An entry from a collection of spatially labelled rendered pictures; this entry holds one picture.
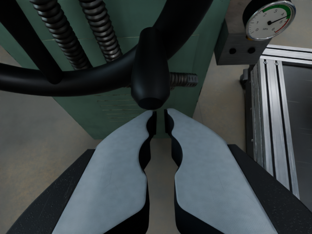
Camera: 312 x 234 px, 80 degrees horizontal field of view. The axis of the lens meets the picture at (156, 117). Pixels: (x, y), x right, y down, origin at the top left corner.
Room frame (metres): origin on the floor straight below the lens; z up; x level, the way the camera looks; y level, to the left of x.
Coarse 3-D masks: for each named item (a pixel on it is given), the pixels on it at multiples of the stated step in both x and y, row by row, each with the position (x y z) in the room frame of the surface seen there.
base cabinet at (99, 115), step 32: (64, 0) 0.31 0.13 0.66; (128, 0) 0.30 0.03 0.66; (160, 0) 0.30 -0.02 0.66; (224, 0) 0.29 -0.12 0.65; (0, 32) 0.32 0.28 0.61; (128, 32) 0.30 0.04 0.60; (32, 64) 0.32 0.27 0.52; (64, 64) 0.31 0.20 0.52; (96, 64) 0.30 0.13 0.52; (192, 64) 0.29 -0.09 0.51; (96, 96) 0.31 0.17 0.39; (128, 96) 0.30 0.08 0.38; (192, 96) 0.29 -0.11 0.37; (96, 128) 0.31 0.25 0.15; (160, 128) 0.30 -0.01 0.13
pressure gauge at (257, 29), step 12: (252, 0) 0.25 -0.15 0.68; (264, 0) 0.24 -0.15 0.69; (276, 0) 0.23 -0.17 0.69; (288, 0) 0.23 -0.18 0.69; (252, 12) 0.23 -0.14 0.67; (264, 12) 0.23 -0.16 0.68; (276, 12) 0.23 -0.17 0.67; (288, 12) 0.23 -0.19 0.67; (252, 24) 0.23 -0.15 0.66; (264, 24) 0.23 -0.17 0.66; (276, 24) 0.23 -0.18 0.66; (288, 24) 0.22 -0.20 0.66; (252, 36) 0.23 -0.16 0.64; (264, 36) 0.23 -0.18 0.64
